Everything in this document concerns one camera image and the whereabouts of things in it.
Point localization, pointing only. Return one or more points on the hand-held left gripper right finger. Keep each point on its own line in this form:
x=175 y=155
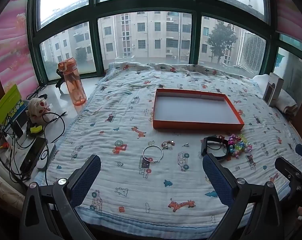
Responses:
x=217 y=177

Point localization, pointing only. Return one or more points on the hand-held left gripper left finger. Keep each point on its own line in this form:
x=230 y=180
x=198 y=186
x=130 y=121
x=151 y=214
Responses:
x=84 y=180

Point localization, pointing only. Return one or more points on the black wristband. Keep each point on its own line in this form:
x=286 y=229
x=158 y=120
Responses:
x=204 y=146

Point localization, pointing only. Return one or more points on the pearl stud pin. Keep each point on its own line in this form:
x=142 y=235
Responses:
x=186 y=144

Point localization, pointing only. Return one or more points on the large silver hoop earring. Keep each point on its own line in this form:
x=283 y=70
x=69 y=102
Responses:
x=162 y=152

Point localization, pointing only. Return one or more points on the orange shallow box tray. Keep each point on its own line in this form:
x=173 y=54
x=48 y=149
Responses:
x=193 y=110

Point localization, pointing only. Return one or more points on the white power bank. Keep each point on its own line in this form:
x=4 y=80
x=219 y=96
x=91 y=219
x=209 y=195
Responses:
x=47 y=156

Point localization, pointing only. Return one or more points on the white folded towel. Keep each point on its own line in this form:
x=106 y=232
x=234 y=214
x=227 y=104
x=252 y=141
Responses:
x=286 y=102

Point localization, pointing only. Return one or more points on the black smartphone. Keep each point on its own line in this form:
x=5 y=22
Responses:
x=33 y=153

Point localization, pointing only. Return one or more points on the white box with dark print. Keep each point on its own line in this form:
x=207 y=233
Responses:
x=272 y=90

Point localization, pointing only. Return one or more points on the yellow-green clip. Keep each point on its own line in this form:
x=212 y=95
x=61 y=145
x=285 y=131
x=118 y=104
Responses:
x=36 y=129

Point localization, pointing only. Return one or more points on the printed cartoon blanket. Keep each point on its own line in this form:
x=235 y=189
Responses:
x=131 y=120

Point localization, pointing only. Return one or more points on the white plush toy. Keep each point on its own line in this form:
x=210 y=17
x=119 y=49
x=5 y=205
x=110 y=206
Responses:
x=38 y=110

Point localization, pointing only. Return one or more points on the orange water bottle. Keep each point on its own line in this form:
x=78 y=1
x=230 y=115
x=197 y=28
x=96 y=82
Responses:
x=74 y=85

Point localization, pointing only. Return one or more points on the black stand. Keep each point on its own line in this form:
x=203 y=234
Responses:
x=59 y=80

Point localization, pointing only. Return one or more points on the green box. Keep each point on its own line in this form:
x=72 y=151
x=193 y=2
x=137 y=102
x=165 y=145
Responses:
x=8 y=102

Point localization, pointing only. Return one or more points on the outdoor air conditioner unit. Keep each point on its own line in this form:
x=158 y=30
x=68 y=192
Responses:
x=252 y=51

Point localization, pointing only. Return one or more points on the large green tree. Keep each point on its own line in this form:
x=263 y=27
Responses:
x=221 y=40

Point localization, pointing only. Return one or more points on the pink printed curtain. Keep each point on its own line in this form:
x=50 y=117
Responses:
x=11 y=45

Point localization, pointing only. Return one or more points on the beige apartment building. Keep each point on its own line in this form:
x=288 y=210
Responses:
x=151 y=35

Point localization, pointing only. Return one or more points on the dark green window frame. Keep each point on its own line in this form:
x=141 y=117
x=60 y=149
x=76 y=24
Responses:
x=92 y=37

